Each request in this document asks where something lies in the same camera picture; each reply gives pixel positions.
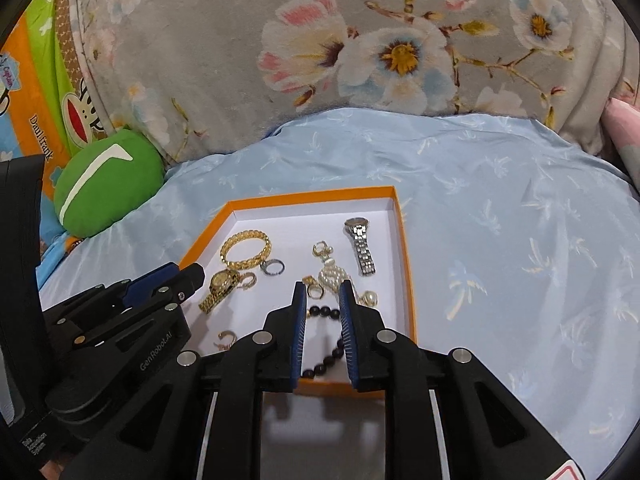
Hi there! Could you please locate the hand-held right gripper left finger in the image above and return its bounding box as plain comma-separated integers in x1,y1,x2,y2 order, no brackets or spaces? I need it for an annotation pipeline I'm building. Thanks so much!
62,281,308,480

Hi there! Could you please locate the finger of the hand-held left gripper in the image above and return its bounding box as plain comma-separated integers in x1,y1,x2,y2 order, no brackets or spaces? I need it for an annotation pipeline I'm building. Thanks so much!
70,265,206,353
45,263,182,328

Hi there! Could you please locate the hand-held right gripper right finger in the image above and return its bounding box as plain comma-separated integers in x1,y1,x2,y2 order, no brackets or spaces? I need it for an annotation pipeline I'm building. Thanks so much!
338,280,583,480

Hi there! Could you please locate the black bead bracelet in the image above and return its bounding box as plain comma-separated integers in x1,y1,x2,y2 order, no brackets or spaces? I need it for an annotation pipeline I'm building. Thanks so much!
301,305,348,380

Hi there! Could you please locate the gold metal watch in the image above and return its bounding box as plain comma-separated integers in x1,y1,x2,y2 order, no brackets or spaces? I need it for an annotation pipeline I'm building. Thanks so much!
198,268,242,315

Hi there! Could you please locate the white pearl bracelet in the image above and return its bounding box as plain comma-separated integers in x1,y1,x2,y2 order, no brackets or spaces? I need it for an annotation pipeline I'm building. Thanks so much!
317,257,346,296

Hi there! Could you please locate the orange cardboard box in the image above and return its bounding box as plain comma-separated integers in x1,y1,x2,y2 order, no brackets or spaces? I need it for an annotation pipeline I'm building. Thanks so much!
179,186,418,401

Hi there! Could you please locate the silver metal watch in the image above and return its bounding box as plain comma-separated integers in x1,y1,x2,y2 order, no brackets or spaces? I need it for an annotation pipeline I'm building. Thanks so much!
344,217,377,277

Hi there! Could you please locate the green round pillow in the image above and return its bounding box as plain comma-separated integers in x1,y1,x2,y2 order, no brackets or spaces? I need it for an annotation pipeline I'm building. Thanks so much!
54,129,166,238

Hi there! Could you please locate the light blue bed sheet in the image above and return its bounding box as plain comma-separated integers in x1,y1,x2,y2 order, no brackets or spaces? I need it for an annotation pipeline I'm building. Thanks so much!
40,105,640,480

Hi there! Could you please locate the cartoon printed cloth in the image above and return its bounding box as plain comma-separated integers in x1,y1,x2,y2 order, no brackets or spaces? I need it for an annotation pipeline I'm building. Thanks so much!
0,0,121,281

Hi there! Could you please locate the floral grey pillow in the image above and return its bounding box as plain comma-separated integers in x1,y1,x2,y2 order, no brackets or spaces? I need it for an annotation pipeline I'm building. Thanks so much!
65,0,631,166

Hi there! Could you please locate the pink pillow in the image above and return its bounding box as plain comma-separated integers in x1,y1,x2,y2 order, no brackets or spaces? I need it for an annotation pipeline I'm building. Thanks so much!
600,95,640,171

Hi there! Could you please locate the gold chain bracelet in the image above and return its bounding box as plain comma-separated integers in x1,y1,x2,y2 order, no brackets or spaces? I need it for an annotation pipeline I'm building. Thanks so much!
220,230,271,270

